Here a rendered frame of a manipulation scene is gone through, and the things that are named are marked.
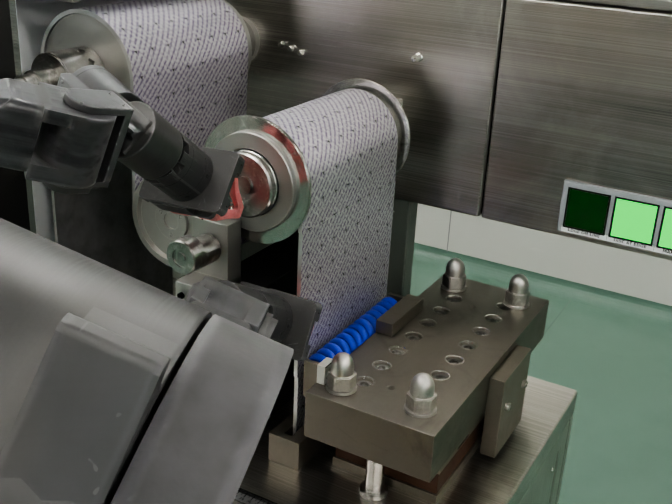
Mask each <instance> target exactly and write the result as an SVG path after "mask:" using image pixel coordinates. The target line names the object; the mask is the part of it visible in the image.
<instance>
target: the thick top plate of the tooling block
mask: <svg viewBox="0 0 672 504"><path fill-rule="evenodd" d="M442 280H443V276H441V277H440V278H439V279H438V280H437V281H435V282H434V283H433V284H432V285H431V286H430V287H428V288H427V289H426V290H425V291H424V292H422V293H421V294H420V295H419V296H418V297H422V298H424V301H423V310H422V311H420V312H419V313H418V314H417V315H416V316H415V317H414V318H412V319H411V320H410V321H409V322H408V323H407V324H406V325H405V326H403V327H402V328H401V329H400V330H399V331H398V332H397V333H396V334H394V335H393V336H392V337H391V336H388V335H384V334H381V333H378V332H375V333H374V334H373V335H372V336H371V337H369V338H368V339H367V340H366V341H365V342H364V343H362V344H361V345H360V346H359V347H358V348H357V349H355V350H354V351H353V352H352V353H351V354H349V355H350V356H351V357H352V358H353V361H354V371H355V372H357V379H356V384H357V391H356V392H355V393H354V394H352V395H349V396H336V395H333V394H330V393H329V392H328V391H327V390H326V388H325V385H326V384H325V385H322V384H319V383H317V382H316V383H315V384H314V385H313V386H312V387H311V388H309V389H308V390H307V391H306V396H305V423H304V436H306V437H309V438H312V439H314V440H317V441H320V442H322V443H325V444H328V445H330V446H333V447H336V448H338V449H341V450H344V451H346V452H349V453H352V454H354V455H357V456H359V457H362V458H365V459H367V460H370V461H373V462H375V463H378V464H381V465H383V466H386V467H389V468H391V469H394V470H397V471H399V472H402V473H405V474H407V475H410V476H413V477H415V478H418V479H421V480H423V481H426V482H429V483H430V482H431V480H432V479H433V478H434V477H435V475H436V474H437V473H438V472H439V470H440V469H441V468H442V466H443V465H444V464H445V463H446V461H447V460H448V459H449V457H450V456H451V455H452V454H453V452H454V451H455V450H456V448H457V447H458V446H459V445H460V443H461V442H462V441H463V439H464V438H465V437H466V436H467V434H468V433H469V432H470V430H471V429H472V428H473V427H474V425H475V424H476V423H477V422H478V420H479V419H480V418H481V416H482V415H483V414H484V413H485V410H486V402H487V395H488V387H489V379H490V377H491V376H492V374H493V373H494V372H495V371H496V370H497V368H498V367H499V366H500V365H501V364H502V362H503V361H504V360H505V359H506V357H507V356H508V355H509V354H510V353H511V351H512V350H513V349H514V348H515V347H516V345H520V346H523V347H527V348H530V349H531V352H532V351H533V350H534V348H535V347H536V346H537V345H538V343H539V342H540V341H541V340H542V338H543V337H544V331H545V324H546V318H547V311H548V305H549V300H547V299H543V298H539V297H535V296H531V295H530V297H529V303H530V306H529V308H527V309H523V310H516V309H513V308H512V309H511V308H509V307H507V306H505V305H504V304H503V300H504V299H505V294H506V290H507V289H505V288H501V287H497V286H493V285H489V284H485V283H482V282H478V281H474V280H470V279H466V284H465V285H466V290H465V291H463V292H457V293H456V292H448V291H446V290H444V289H442V288H441V283H442ZM418 373H427V374H429V375H430V376H431V377H432V378H433V380H434V384H435V391H434V392H435V393H437V401H436V407H437V413H436V414H435V415H434V416H432V417H430V418H416V417H413V416H410V415H409V414H407V413H406V412H405V410H404V404H405V403H406V394H407V392H408V391H409V390H410V385H411V381H412V379H413V378H414V376H415V375H417V374H418Z"/></svg>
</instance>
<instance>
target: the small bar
mask: <svg viewBox="0 0 672 504"><path fill-rule="evenodd" d="M423 301H424V298H422V297H418V296H415V295H411V294H407V295H406V296H405V297H403V298H402V299H401V300H400V301H399V302H397V303H396V304H395V305H394V306H393V307H391V308H390V309H389V310H388V311H387V312H385V313H384V314H383V315H382V316H380V317H379V318H378V319H377V320H376V332H378V333H381V334H384V335H388V336H391V337H392V336H393V335H394V334H396V333H397V332H398V331H399V330H400V329H401V328H402V327H403V326H405V325H406V324H407V323H408V322H409V321H410V320H411V319H412V318H414V317H415V316H416V315H417V314H418V313H419V312H420V311H422V310H423Z"/></svg>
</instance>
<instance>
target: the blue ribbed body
mask: <svg viewBox="0 0 672 504"><path fill-rule="evenodd" d="M397 302H398V301H396V300H395V299H394V298H392V297H385V298H383V299H382V300H381V301H380V302H378V303H377V304H376V305H375V306H373V307H371V309H370V310H368V311H366V312H365V314H363V315H361V316H360V317H359V319H357V320H355V321H354V322H353V323H352V324H350V325H349V326H348V327H347V328H346V329H344V330H343V331H342V332H341V333H339V334H337V335H336V337H335V338H333V339H331V340H330V341H329V343H326V344H325V345H324V346H323V347H322V348H320V349H319V350H317V352H316V353H314V354H312V355H311V356H310V357H309V359H310V360H313V361H316V362H319V363H320V362H321V361H323V360H324V359H325V358H326V357H328V358H332V359H333V357H334V356H335V355H336V354H337V353H340V352H346V353H348V354H351V353H352V352H353V351H354V350H355V349H357V348H358V347H359V346H360V345H361V344H362V343H364V342H365V341H366V340H367V339H368V338H369V337H371V336H372V335H373V334H374V333H375V332H376V320H377V319H378V318H379V317H380V316H382V315H383V314H384V313H385V312H387V311H388V310H389V309H390V308H391V307H393V306H394V305H395V304H396V303H397Z"/></svg>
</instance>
